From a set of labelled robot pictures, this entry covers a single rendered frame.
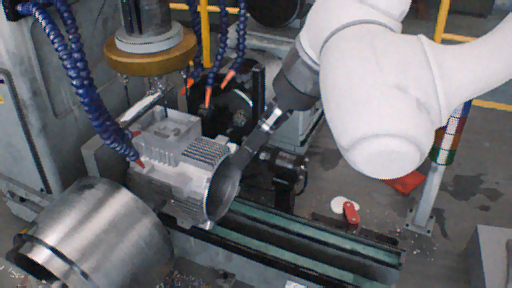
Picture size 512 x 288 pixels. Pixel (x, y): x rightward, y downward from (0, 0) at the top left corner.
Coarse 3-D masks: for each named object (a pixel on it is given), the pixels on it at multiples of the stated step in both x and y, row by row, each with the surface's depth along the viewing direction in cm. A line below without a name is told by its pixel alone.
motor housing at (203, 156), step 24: (192, 144) 93; (216, 144) 94; (168, 168) 92; (192, 168) 91; (216, 168) 105; (144, 192) 95; (168, 192) 91; (192, 192) 90; (216, 192) 104; (192, 216) 92; (216, 216) 99
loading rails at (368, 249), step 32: (224, 224) 109; (256, 224) 104; (288, 224) 101; (320, 224) 99; (192, 256) 105; (224, 256) 99; (256, 256) 93; (288, 256) 93; (320, 256) 100; (352, 256) 95; (384, 256) 93
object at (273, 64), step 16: (224, 64) 112; (272, 64) 115; (240, 80) 106; (272, 80) 112; (192, 96) 115; (224, 96) 110; (240, 96) 107; (272, 96) 110; (192, 112) 118; (208, 112) 112; (224, 112) 113; (240, 112) 109; (208, 128) 118; (224, 128) 116; (240, 128) 113; (240, 144) 116
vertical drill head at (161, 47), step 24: (120, 0) 75; (144, 0) 73; (168, 0) 77; (144, 24) 76; (168, 24) 79; (120, 48) 78; (144, 48) 76; (168, 48) 79; (192, 48) 81; (120, 72) 78; (144, 72) 77; (168, 72) 79
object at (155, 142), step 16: (160, 112) 98; (176, 112) 97; (144, 128) 97; (160, 128) 94; (176, 128) 94; (192, 128) 93; (144, 144) 93; (160, 144) 90; (176, 144) 89; (160, 160) 93; (176, 160) 91
